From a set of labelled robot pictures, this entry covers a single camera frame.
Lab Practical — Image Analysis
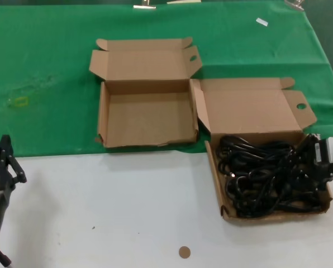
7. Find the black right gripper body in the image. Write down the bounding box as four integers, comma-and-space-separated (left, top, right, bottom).
317, 161, 333, 182

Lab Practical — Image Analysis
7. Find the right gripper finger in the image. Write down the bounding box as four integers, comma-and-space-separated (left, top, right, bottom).
303, 167, 328, 196
296, 134, 317, 168

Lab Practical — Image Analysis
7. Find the cardboard mailer box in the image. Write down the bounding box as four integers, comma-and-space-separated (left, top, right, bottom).
190, 77, 333, 226

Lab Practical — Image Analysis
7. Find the cardboard mailer box torn edge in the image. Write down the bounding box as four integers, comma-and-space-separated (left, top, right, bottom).
88, 37, 203, 149

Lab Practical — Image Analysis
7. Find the green table cloth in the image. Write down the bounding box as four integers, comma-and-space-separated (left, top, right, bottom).
0, 0, 333, 159

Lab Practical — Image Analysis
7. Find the metal table clip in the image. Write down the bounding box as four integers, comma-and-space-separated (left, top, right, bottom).
132, 0, 158, 10
284, 0, 306, 11

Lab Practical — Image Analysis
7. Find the black cable silver connector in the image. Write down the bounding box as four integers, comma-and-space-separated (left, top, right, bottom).
0, 247, 13, 268

